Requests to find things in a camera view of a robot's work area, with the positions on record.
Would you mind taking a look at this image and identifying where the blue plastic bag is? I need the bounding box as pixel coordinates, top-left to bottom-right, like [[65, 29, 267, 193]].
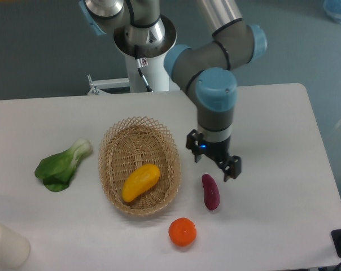
[[323, 0, 341, 24]]

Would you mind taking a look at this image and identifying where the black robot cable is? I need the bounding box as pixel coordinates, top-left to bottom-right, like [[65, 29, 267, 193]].
[[134, 44, 154, 93]]

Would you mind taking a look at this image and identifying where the cream white bottle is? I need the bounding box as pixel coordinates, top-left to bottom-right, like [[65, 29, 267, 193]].
[[0, 223, 30, 269]]

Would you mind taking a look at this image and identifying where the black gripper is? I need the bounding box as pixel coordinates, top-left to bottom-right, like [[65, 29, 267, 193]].
[[186, 129, 242, 182]]

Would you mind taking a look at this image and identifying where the woven wicker basket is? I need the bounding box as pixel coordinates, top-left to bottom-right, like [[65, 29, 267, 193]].
[[98, 116, 181, 217]]

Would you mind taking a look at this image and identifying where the purple sweet potato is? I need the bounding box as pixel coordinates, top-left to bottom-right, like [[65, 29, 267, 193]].
[[202, 174, 220, 211]]

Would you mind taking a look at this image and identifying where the orange tangerine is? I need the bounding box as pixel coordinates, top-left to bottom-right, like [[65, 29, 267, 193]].
[[168, 217, 197, 247]]

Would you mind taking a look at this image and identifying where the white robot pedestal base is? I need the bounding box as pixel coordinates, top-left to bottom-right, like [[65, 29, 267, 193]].
[[86, 14, 188, 96]]

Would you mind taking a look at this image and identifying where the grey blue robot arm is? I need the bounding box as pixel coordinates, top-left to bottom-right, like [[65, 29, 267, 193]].
[[79, 1, 267, 180]]

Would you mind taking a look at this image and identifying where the green bok choy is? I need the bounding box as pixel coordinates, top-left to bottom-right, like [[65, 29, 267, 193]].
[[34, 138, 92, 193]]

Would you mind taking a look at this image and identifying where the yellow mango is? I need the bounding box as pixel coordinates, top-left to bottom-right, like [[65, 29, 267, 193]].
[[121, 164, 160, 203]]

